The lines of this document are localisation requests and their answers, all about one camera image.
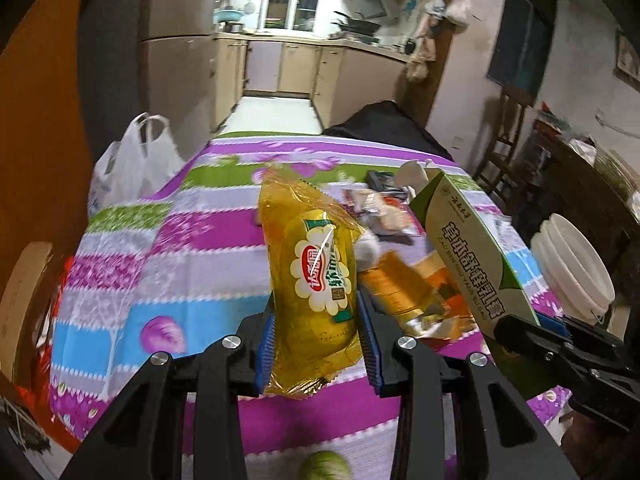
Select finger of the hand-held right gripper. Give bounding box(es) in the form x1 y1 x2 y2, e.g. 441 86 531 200
537 316 623 361
492 315 591 386

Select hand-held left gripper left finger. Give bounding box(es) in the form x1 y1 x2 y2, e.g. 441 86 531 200
60 305 278 480

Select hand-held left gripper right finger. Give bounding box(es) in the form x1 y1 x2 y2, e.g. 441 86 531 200
356 290 581 480

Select white plastic bucket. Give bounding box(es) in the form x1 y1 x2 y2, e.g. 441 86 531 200
530 212 616 323

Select gold orange wrapper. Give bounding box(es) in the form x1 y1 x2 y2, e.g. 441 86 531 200
357 250 478 343

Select yellow snack packet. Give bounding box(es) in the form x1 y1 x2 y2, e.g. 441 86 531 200
257 167 368 401

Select green white carton box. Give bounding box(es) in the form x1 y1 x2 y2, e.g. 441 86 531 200
410 169 561 403

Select crumpled white tissue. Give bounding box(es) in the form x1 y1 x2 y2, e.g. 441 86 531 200
352 232 383 271

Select clear red snack packet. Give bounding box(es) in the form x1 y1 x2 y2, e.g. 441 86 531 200
342 187 426 238

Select colourful striped tablecloth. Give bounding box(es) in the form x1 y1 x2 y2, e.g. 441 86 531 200
47 132 571 480

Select dark wooden table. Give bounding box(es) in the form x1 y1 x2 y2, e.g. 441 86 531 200
532 120 640 271

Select woven basket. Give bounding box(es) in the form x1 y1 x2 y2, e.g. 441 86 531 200
595 145 640 201

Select small black box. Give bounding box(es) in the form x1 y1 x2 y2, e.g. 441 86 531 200
365 170 408 193

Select wooden chair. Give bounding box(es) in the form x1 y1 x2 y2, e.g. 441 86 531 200
472 85 533 201

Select crumpled white paper cup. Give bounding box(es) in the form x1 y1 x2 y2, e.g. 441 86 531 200
397 159 436 196

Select white bag on table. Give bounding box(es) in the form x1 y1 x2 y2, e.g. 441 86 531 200
567 135 598 161

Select pile of folded clothes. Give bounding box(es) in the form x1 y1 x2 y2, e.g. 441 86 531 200
537 105 576 133

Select black fabric bag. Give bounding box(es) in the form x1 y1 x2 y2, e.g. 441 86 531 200
322 100 456 163

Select white plastic shopping bag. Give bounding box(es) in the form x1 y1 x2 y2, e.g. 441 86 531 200
87 112 186 221

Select cardboard box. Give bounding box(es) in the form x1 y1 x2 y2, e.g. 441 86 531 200
0 242 56 356

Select dark blue window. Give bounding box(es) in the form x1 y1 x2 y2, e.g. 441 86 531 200
487 0 558 93

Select beige kitchen base cabinets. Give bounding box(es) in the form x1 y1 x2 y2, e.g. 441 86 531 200
212 32 411 133

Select hanging beige bags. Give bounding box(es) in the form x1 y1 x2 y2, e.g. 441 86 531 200
405 10 441 83

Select grey refrigerator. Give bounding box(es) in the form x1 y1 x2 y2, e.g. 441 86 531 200
137 0 221 136

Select black wok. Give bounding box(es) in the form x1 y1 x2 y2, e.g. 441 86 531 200
335 10 381 36

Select hanging white plastic bag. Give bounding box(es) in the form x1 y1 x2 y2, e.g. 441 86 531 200
445 0 473 26

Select framed wall picture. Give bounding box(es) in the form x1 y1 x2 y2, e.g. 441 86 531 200
612 27 640 81

